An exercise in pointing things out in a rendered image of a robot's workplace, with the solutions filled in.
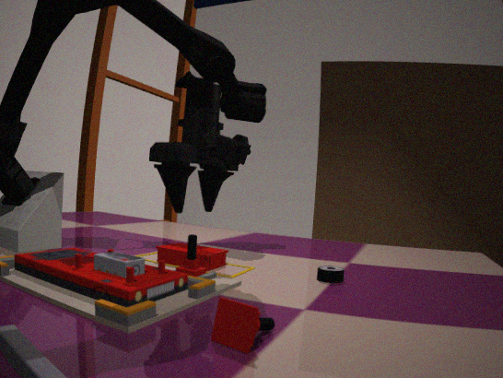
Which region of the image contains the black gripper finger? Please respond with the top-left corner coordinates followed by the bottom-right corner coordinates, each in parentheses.
top-left (154, 164), bottom-right (197, 214)
top-left (198, 171), bottom-right (234, 212)

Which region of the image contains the black toy tyre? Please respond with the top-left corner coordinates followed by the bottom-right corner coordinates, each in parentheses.
top-left (317, 266), bottom-right (344, 283)

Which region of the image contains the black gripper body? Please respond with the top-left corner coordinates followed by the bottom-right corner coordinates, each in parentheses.
top-left (149, 112), bottom-right (239, 171)

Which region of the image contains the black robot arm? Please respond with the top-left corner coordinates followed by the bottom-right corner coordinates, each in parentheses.
top-left (0, 0), bottom-right (266, 206)

